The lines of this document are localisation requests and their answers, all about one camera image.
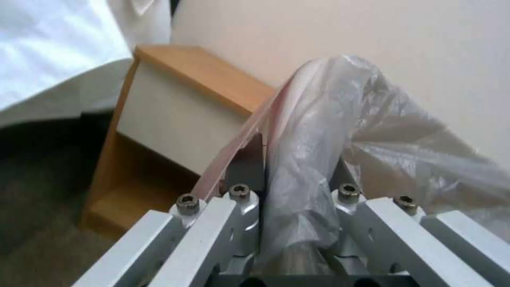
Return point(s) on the wooden bedside cabinet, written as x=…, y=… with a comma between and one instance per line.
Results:
x=167, y=98

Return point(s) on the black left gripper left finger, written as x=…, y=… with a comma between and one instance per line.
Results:
x=207, y=227

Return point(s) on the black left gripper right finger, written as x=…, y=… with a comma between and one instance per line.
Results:
x=398, y=236

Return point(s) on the translucent plastic garbage bag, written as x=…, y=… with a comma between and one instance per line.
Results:
x=318, y=119

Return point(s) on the bed with white sheet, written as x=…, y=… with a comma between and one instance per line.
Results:
x=44, y=45

